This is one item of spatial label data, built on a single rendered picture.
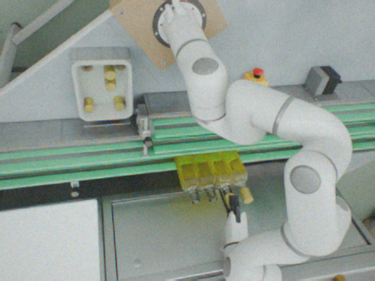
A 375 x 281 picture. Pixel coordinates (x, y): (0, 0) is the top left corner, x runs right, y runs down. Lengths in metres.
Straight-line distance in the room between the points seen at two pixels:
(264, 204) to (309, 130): 0.69
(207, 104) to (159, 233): 0.54
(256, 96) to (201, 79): 0.12
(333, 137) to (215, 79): 0.26
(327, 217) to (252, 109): 0.24
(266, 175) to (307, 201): 0.81
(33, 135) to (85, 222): 0.34
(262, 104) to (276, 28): 0.58
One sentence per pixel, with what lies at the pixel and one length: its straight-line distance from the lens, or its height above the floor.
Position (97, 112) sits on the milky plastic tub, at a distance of 1.14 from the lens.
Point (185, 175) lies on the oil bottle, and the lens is 1.07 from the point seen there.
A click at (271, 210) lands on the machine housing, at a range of 1.30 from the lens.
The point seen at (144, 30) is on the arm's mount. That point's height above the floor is 0.85.
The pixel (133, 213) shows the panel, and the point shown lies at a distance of 1.16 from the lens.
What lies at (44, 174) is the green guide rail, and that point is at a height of 0.93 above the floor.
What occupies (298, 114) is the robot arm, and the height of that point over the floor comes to 1.30.
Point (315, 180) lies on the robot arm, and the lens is 0.58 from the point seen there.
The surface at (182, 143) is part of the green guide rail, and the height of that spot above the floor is 0.94.
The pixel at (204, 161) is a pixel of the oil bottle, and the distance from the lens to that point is 1.12.
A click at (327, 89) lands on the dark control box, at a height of 0.83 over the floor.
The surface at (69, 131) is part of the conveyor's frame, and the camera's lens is 1.18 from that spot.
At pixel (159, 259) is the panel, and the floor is 1.25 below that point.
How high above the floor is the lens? 1.70
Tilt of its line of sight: 43 degrees down
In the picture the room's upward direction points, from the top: 162 degrees clockwise
